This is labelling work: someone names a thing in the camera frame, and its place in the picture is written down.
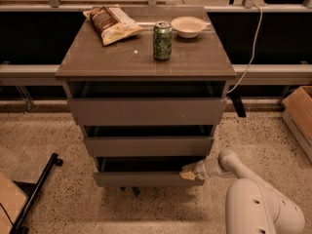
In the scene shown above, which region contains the wooden board left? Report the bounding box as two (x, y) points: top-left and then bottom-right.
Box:
(0, 173), (27, 234)

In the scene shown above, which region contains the cardboard box right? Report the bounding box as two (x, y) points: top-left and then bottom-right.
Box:
(282, 86), (312, 161)

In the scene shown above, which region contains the grey drawer cabinet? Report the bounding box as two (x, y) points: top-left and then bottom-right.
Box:
(55, 5), (237, 184)

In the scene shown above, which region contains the black stand leg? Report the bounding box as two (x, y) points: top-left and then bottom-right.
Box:
(9, 153), (63, 234)

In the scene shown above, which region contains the brown chip bag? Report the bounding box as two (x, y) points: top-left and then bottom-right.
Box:
(83, 5), (143, 46)

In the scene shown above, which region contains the grey top drawer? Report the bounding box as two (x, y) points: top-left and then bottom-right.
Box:
(68, 98), (226, 126)

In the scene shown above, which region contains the green soda can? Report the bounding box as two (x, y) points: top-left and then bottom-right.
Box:
(153, 21), (173, 60)

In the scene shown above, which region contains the metal window rail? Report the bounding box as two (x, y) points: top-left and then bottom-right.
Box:
(0, 64), (312, 86)

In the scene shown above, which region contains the grey drawer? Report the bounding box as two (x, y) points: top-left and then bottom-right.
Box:
(84, 136), (214, 157)
(68, 98), (226, 126)
(94, 156), (204, 187)

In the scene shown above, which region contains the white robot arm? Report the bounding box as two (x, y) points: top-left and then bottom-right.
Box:
(179, 150), (305, 234)

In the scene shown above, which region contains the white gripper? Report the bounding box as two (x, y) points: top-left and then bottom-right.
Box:
(179, 160), (209, 180)

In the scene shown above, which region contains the white bowl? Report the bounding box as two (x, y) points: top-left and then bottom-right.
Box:
(171, 17), (207, 39)

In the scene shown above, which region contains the grey bottom drawer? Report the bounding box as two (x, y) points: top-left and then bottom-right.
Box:
(94, 156), (204, 187)

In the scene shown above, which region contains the white cable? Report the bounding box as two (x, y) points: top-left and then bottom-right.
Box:
(226, 4), (264, 95)

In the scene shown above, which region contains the grey middle drawer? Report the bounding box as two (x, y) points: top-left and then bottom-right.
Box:
(84, 136), (214, 157)

